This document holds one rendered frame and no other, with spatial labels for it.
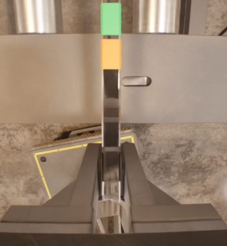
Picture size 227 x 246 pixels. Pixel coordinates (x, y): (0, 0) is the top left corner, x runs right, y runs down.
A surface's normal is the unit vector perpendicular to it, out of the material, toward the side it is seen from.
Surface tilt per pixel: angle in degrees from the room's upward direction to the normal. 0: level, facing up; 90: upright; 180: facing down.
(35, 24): 8
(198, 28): 0
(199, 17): 0
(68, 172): 0
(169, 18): 20
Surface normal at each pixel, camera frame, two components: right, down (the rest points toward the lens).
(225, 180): 0.01, 0.28
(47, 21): 0.61, 0.22
